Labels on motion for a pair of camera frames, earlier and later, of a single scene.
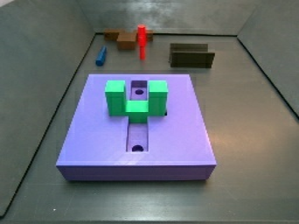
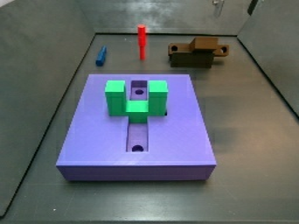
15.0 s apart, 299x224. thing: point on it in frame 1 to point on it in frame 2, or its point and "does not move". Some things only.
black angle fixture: (191, 55) does not move
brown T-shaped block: (125, 37) to (200, 44)
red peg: (141, 38) does not move
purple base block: (107, 149) does not move
